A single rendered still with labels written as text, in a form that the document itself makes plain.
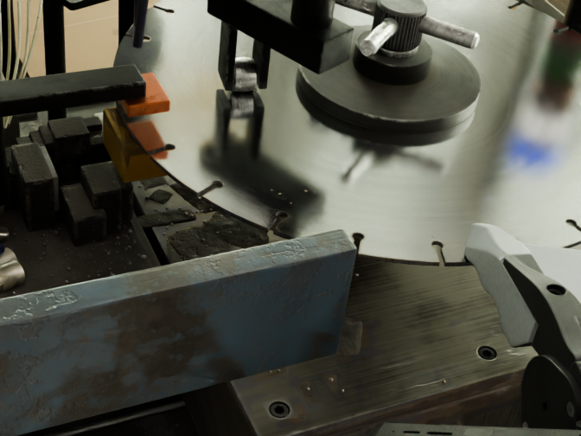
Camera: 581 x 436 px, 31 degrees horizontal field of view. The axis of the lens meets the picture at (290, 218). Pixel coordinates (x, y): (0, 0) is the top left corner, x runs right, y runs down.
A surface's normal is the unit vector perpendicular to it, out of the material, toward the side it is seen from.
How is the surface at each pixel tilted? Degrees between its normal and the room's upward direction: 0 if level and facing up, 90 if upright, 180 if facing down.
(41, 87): 0
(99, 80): 0
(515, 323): 89
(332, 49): 90
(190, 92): 0
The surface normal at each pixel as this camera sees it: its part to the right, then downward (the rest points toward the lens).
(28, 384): 0.40, 0.61
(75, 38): 0.11, -0.77
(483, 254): -0.97, 0.05
